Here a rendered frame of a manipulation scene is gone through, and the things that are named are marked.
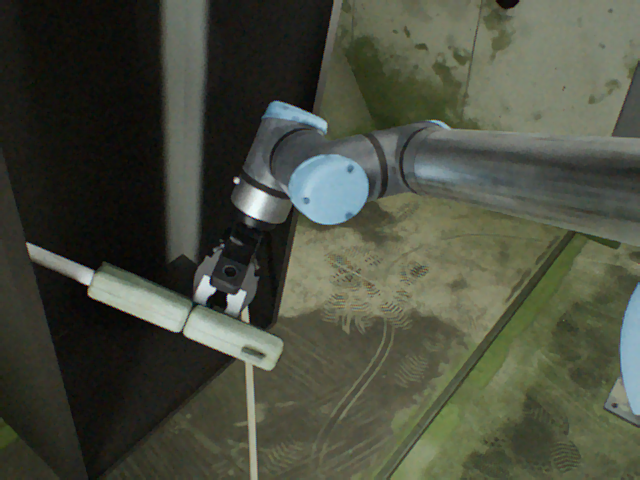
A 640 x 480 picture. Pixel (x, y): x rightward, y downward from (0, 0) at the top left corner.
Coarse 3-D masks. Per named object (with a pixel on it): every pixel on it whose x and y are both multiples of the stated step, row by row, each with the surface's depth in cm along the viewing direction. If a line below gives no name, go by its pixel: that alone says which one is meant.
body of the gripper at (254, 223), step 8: (240, 216) 85; (248, 216) 84; (248, 224) 85; (256, 224) 85; (264, 224) 85; (272, 224) 86; (224, 232) 91; (224, 240) 88; (216, 248) 87; (264, 248) 92; (216, 256) 87; (256, 256) 88; (256, 264) 88; (248, 272) 88; (248, 280) 89
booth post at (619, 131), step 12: (636, 72) 212; (636, 84) 214; (636, 96) 216; (624, 108) 221; (636, 108) 218; (624, 120) 223; (636, 120) 220; (624, 132) 225; (636, 132) 222; (600, 240) 253; (612, 240) 250
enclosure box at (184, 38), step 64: (0, 0) 83; (64, 0) 91; (128, 0) 100; (192, 0) 110; (256, 0) 101; (320, 0) 93; (0, 64) 88; (64, 64) 97; (128, 64) 108; (192, 64) 119; (256, 64) 108; (320, 64) 99; (0, 128) 94; (64, 128) 104; (128, 128) 117; (192, 128) 130; (256, 128) 117; (0, 192) 58; (64, 192) 113; (128, 192) 128; (192, 192) 143; (0, 256) 64; (64, 256) 123; (128, 256) 141; (192, 256) 159; (0, 320) 79; (64, 320) 135; (128, 320) 143; (256, 320) 150; (0, 384) 102; (64, 384) 128; (128, 384) 131; (192, 384) 134; (64, 448) 97; (128, 448) 121
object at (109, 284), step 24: (48, 264) 85; (72, 264) 86; (96, 288) 85; (120, 288) 85; (144, 288) 86; (144, 312) 86; (168, 312) 86; (192, 312) 87; (216, 312) 90; (192, 336) 88; (216, 336) 88; (240, 336) 88; (264, 336) 89; (264, 360) 89
